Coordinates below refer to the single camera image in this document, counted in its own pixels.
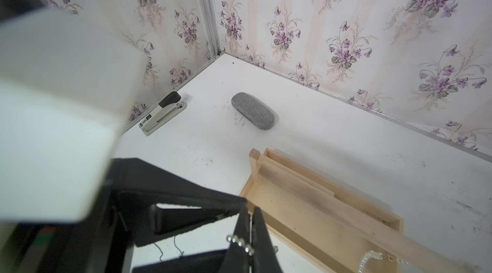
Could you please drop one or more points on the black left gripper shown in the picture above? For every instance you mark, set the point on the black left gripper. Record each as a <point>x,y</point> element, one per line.
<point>98,243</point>

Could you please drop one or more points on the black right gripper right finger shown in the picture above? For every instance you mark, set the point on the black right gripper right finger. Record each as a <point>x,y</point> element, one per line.
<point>263,258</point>

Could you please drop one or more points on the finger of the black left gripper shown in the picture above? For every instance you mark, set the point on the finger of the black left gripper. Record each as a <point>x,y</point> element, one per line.
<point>155,204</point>
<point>204,262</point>

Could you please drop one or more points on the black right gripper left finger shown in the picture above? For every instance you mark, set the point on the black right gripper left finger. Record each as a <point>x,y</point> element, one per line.
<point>237,258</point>

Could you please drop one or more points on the wooden jewelry display stand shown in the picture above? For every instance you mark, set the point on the wooden jewelry display stand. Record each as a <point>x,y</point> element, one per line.
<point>332,227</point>

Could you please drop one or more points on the white black stapler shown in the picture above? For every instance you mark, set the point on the white black stapler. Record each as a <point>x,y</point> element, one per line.
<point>168,108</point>

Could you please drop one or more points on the grey fabric glasses case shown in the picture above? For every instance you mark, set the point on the grey fabric glasses case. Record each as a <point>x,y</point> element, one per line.
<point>260,115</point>

